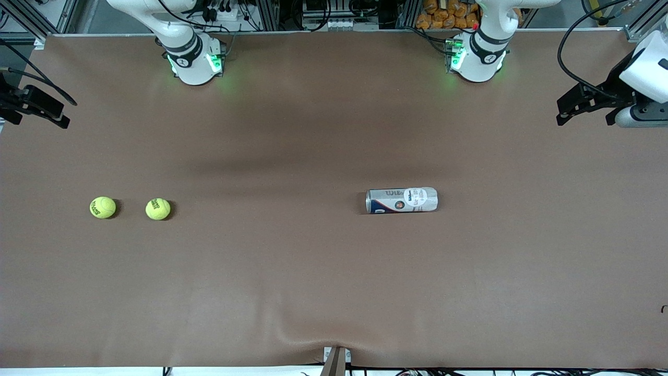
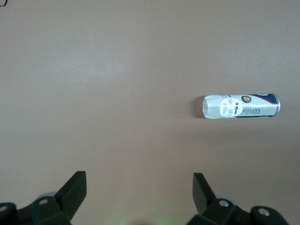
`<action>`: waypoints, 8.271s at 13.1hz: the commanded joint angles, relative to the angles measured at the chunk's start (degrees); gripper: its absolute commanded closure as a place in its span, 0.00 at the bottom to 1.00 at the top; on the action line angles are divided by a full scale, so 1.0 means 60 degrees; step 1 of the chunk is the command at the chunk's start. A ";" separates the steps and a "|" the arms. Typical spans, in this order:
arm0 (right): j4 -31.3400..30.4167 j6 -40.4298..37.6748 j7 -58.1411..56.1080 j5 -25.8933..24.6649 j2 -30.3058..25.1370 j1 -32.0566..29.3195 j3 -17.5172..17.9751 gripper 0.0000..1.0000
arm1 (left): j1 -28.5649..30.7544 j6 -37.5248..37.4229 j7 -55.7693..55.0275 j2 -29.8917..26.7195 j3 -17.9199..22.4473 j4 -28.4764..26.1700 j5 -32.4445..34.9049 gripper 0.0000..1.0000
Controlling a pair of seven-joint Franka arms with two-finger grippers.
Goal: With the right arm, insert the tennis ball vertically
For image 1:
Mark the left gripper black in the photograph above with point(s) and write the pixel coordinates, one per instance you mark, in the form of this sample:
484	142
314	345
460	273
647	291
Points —
615	87

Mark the yellow tennis ball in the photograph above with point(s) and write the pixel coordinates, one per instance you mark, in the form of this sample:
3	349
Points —
103	207
157	209

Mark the silver tennis ball can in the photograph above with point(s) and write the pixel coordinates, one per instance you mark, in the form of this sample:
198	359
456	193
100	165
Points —
402	200

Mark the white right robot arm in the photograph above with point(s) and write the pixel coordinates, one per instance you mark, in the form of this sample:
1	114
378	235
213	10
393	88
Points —
190	62

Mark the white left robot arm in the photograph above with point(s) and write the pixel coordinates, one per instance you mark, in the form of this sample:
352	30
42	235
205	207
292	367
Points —
477	62

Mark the yellow pole black base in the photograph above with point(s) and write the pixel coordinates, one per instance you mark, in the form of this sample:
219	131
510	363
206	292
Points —
600	20

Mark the orange wrapped items pile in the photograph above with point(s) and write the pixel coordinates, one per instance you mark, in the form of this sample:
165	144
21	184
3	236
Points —
443	13

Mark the white power strip black plugs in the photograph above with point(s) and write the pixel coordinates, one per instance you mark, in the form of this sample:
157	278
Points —
224	13

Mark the white socket strip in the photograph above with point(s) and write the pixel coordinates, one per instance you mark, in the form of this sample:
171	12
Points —
344	23

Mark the black electronics box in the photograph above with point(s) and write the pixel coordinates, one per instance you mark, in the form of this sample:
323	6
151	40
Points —
313	6

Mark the brown table mat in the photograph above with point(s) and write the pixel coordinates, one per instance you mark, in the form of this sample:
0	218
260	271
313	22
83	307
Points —
334	287

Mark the aluminium frame post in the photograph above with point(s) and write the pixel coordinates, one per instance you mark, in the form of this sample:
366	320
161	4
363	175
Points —
408	13
267	13

